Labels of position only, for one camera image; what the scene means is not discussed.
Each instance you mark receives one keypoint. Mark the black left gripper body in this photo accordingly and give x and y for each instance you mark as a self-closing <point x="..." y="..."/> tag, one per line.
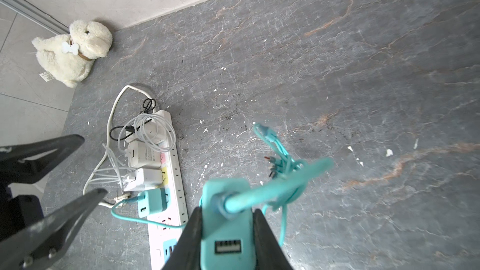
<point x="18" y="212"/>

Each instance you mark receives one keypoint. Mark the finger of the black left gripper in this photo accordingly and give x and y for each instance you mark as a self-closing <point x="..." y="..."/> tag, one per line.
<point x="29" y="163"/>
<point x="40" y="245"/>

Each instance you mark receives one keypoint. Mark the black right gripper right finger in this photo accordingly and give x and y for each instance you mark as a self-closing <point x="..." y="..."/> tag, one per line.
<point x="269" y="255"/>

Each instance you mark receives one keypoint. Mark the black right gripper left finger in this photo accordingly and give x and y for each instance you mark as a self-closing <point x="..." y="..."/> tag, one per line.
<point x="187" y="253"/>

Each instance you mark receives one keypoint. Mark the teal charger adapter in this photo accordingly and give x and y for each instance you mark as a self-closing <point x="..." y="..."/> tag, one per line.
<point x="227" y="241"/>
<point x="151" y="202"/>

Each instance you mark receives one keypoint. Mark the white charger with cable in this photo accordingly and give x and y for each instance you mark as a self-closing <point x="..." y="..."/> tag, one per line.
<point x="140" y="172"/>
<point x="164" y="148"/>

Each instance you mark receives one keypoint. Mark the white black-cabled plug adapter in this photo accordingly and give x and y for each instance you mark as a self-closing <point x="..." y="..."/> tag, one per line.
<point x="148" y="127"/>

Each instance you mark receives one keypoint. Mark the white plush lamb toy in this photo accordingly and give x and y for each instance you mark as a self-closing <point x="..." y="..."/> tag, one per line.
<point x="69" y="58"/>

